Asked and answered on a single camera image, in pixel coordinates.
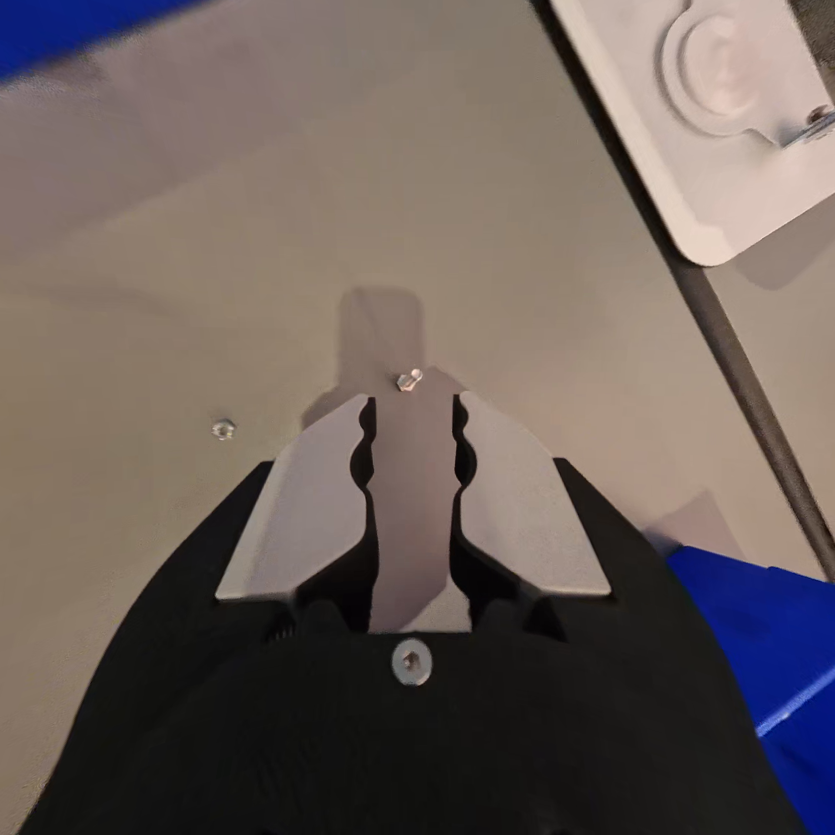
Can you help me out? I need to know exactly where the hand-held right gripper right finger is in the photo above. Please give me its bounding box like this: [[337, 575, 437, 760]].
[[451, 390, 612, 632]]

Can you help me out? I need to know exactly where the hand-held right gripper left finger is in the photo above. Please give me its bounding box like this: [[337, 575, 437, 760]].
[[215, 393, 381, 632]]

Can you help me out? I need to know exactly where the blue plastic parts bin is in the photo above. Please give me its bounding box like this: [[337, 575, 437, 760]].
[[0, 0, 200, 86], [665, 544, 835, 835]]

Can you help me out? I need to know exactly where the wooden document stand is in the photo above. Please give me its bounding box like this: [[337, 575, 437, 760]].
[[550, 0, 835, 267]]

